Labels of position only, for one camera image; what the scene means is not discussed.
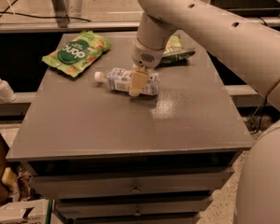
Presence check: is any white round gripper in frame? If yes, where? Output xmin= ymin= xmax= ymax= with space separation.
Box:
xmin=129 ymin=38 xmax=164 ymax=97

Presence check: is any blue labelled plastic bottle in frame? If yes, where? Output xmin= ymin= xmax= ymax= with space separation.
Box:
xmin=94 ymin=67 xmax=160 ymax=96

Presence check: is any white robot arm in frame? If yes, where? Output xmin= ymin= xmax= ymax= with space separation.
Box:
xmin=130 ymin=0 xmax=280 ymax=224

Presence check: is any white pump dispenser bottle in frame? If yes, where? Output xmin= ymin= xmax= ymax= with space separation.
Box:
xmin=0 ymin=78 xmax=16 ymax=103

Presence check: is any small green chip bag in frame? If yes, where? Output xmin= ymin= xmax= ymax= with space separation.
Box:
xmin=161 ymin=35 xmax=195 ymax=64

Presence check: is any large green snack bag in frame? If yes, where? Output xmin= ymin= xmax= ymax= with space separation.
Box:
xmin=42 ymin=31 xmax=111 ymax=77

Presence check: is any grey drawer cabinet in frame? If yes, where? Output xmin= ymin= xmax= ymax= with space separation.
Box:
xmin=7 ymin=32 xmax=252 ymax=224

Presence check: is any white box lower left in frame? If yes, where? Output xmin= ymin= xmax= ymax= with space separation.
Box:
xmin=0 ymin=199 xmax=51 ymax=224

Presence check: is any black cable on floor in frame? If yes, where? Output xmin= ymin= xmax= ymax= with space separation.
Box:
xmin=0 ymin=0 xmax=92 ymax=23

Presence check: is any metal frame rail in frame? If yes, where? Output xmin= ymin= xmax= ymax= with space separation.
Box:
xmin=0 ymin=16 xmax=280 ymax=34

